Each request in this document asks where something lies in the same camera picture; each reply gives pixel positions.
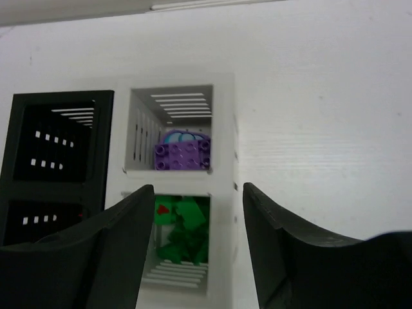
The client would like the white slotted container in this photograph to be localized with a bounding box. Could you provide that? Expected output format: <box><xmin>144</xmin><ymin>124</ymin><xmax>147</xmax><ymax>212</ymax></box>
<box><xmin>104</xmin><ymin>72</ymin><xmax>241</xmax><ymax>309</ymax></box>

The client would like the green lego small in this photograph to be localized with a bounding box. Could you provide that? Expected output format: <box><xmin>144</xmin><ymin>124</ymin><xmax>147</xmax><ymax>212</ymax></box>
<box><xmin>176</xmin><ymin>196</ymin><xmax>206</xmax><ymax>230</ymax></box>

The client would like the purple lego rounded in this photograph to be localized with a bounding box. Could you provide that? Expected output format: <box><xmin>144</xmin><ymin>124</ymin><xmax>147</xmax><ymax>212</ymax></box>
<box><xmin>154</xmin><ymin>139</ymin><xmax>211</xmax><ymax>171</ymax></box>

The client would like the purple flower lego piece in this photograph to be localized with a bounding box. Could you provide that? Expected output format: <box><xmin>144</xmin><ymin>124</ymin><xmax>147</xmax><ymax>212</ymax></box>
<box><xmin>162</xmin><ymin>129</ymin><xmax>210</xmax><ymax>144</ymax></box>

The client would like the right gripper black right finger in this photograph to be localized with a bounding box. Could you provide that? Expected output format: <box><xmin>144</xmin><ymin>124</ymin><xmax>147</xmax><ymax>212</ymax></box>
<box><xmin>243</xmin><ymin>183</ymin><xmax>411</xmax><ymax>308</ymax></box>

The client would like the green lego slope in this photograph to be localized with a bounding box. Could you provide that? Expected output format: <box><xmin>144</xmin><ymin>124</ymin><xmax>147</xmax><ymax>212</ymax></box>
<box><xmin>156</xmin><ymin>225</ymin><xmax>209</xmax><ymax>266</ymax></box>

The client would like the green lego square brick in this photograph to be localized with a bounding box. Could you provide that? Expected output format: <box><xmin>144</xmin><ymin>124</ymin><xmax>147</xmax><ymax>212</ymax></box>
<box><xmin>154</xmin><ymin>195</ymin><xmax>181</xmax><ymax>225</ymax></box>

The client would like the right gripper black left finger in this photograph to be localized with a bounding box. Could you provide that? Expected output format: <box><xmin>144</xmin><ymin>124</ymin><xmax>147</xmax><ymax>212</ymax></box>
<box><xmin>1</xmin><ymin>185</ymin><xmax>155</xmax><ymax>308</ymax></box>

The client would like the black slotted container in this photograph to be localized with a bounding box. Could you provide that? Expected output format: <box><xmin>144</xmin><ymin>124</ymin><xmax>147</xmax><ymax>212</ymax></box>
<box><xmin>0</xmin><ymin>89</ymin><xmax>115</xmax><ymax>247</ymax></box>

